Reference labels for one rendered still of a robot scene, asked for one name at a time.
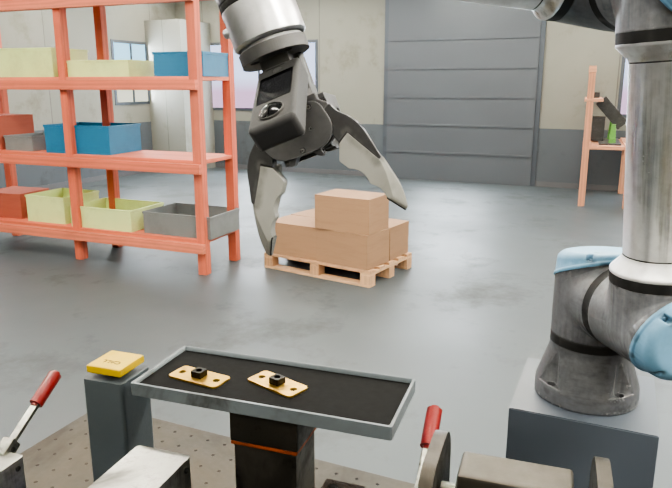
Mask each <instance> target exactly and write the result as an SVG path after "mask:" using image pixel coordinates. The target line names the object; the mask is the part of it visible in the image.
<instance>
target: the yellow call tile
mask: <svg viewBox="0 0 672 488"><path fill-rule="evenodd" d="M143 362H144V356H143V355H139V354H133V353H126V352H120V351H113V350H112V351H110V352H108V353H106V354H105V355H103V356H101V357H100V358H98V359H96V360H95V361H93V362H91V363H89V364H88V365H87V366H86V367H87V372H90V373H96V374H102V375H108V376H114V377H122V376H123V375H125V374H126V373H128V372H129V371H131V370H132V369H134V368H135V367H137V366H138V365H140V364H141V363H143Z"/></svg>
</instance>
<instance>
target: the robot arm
mask: <svg viewBox="0 0 672 488"><path fill-rule="evenodd" d="M456 1H463V2H471V3H479V4H486V5H494V6H502V7H509V8H517V9H525V10H532V11H533V13H534V15H535V16H536V18H538V19H540V20H545V21H553V22H559V23H564V24H570V25H575V26H580V27H585V28H590V29H595V30H601V31H609V32H615V49H616V50H618V51H619V52H620V53H621V54H622V55H623V56H624V57H625V58H626V59H627V61H628V91H627V121H626V152H625V183H624V214H623V245H622V248H621V247H607V246H584V247H572V248H567V249H564V250H562V251H561V252H560V253H559V254H558V256H557V262H556V269H555V270H554V275H555V280H554V292H553V305H552V318H551V331H550V340H549V343H548V345H547V347H546V350H545V352H544V354H543V356H542V358H541V360H540V363H539V365H538V367H537V369H536V373H535V383H534V387H535V390H536V392H537V393H538V394H539V395H540V396H541V397H542V398H543V399H545V400H546V401H548V402H549V403H551V404H553V405H555V406H557V407H560V408H562V409H565V410H569V411H572V412H576V413H581V414H586V415H594V416H615V415H621V414H625V413H628V412H630V411H632V410H634V409H635V408H636V407H637V406H638V403H639V395H640V385H639V381H638V377H637V373H636V369H635V367H636V368H638V369H639V370H641V371H644V372H648V373H649V374H651V375H653V376H655V377H657V378H659V379H662V380H668V381H672V0H456ZM216 3H217V6H218V8H219V11H220V14H221V16H222V18H223V21H224V23H225V25H226V28H227V29H225V30H223V36H224V38H225V39H230V40H231V43H232V45H233V48H234V51H235V53H236V54H237V55H240V56H239V60H240V63H241V66H242V68H243V71H245V72H255V71H260V70H262V71H263V72H262V73H260V74H259V78H258V83H257V89H256V94H255V99H254V105H253V110H252V115H251V121H250V126H249V135H250V136H251V138H252V140H253V141H254V145H253V147H252V150H251V152H250V155H249V159H248V165H247V175H248V183H249V190H250V197H251V203H252V204H253V211H254V217H255V222H256V226H257V230H258V234H259V237H260V240H261V243H262V245H263V247H264V250H265V252H266V254H267V255H269V256H272V255H273V252H274V248H275V243H276V239H277V235H276V232H275V224H276V221H277V219H278V218H279V211H278V209H279V205H280V200H281V196H282V195H283V194H284V193H285V191H286V187H287V183H288V181H287V179H286V178H285V176H284V175H283V174H282V165H281V164H277V160H278V161H284V163H285V166H286V167H295V166H297V165H298V163H299V162H301V161H303V160H306V159H309V158H311V157H314V156H317V155H318V156H324V155H326V152H327V151H333V150H335V149H338V148H339V160H340V162H341V163H342V164H344V165H345V166H346V167H348V168H350V169H356V170H359V171H361V172H362V173H363V174H365V175H366V177H367V178H368V180H369V182H370V183H371V184H372V185H376V186H378V187H379V188H381V189H382V190H383V191H384V193H385V195H386V196H387V199H388V200H390V201H391V202H393V203H394V204H396V205H398V206H399V207H401V208H402V209H404V210H406V209H407V207H408V203H407V199H406V196H405V193H404V190H403V188H402V185H401V183H400V182H399V180H398V178H397V177H396V175H395V173H394V172H393V170H392V169H391V167H390V166H389V164H388V163H387V161H386V160H385V158H384V157H383V156H382V155H381V154H380V153H379V151H378V150H377V148H376V147H375V145H374V143H373V142H372V140H371V138H370V136H369V135H368V133H367V131H366V130H365V128H364V127H363V126H362V125H361V124H360V123H359V122H358V121H357V120H356V119H354V118H353V117H351V116H349V115H347V114H344V113H342V112H341V110H340V108H339V105H338V102H337V99H336V96H335V95H332V94H328V93H324V92H321V93H318V92H317V89H316V87H315V84H314V81H313V78H312V76H311V73H310V70H309V67H308V64H307V62H306V59H305V56H304V52H306V51H307V50H308V49H309V47H310V46H309V43H308V40H307V38H306V35H305V33H304V31H305V24H304V22H303V19H302V16H301V13H300V11H299V8H298V5H297V2H296V0H216Z"/></svg>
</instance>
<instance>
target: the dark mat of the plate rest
mask: <svg viewBox="0 0 672 488"><path fill-rule="evenodd" d="M183 366H190V367H194V368H197V367H202V368H206V369H207V371H210V372H214V373H218V374H222V375H226V376H229V377H230V380H229V381H227V382H226V383H224V384H223V385H221V386H220V387H218V388H216V389H210V388H207V387H203V386H199V385H195V384H192V383H188V382H184V381H180V380H176V379H173V378H170V377H169V374H170V373H172V372H174V371H175V370H177V369H179V368H181V367H183ZM262 371H270V372H272V373H275V374H276V373H278V374H281V375H283V376H285V378H288V379H290V380H293V381H295V382H298V383H301V384H303V385H306V386H307V390H306V391H304V392H302V393H300V394H298V395H297V396H295V397H293V398H286V397H284V396H282V395H279V394H277V393H274V392H272V391H270V390H267V389H265V388H262V387H260V386H257V385H255V384H253V383H250V382H248V378H249V377H252V376H254V375H256V374H258V373H260V372H262ZM140 383H142V384H148V385H154V386H160V387H166V388H172V389H178V390H184V391H189V392H195V393H201V394H207V395H213V396H219V397H225V398H231V399H237V400H242V401H248V402H254V403H260V404H266V405H272V406H278V407H284V408H290V409H295V410H301V411H307V412H313V413H319V414H325V415H331V416H337V417H343V418H348V419H354V420H360V421H366V422H372V423H378V424H384V425H390V423H391V421H392V419H393V418H394V416H395V414H396V412H397V410H398V408H399V406H400V404H401V402H402V400H403V398H404V396H405V394H406V392H407V390H408V388H409V386H410V384H411V383H404V382H397V381H390V380H383V379H377V378H370V377H363V376H356V375H349V374H343V373H336V372H329V371H322V370H316V369H309V368H302V367H295V366H288V365H282V364H275V363H268V362H261V361H255V360H248V359H241V358H234V357H227V356H221V355H214V354H207V353H200V352H193V351H187V350H185V351H184V352H182V353H181V354H179V355H178V356H176V357H175V358H174V359H172V360H171V361H169V362H168V363H167V364H165V365H164V366H162V367H161V368H160V369H158V370H157V371H155V372H154V373H152V374H151V375H150V376H148V377H147V378H145V379H144V380H143V381H141V382H140Z"/></svg>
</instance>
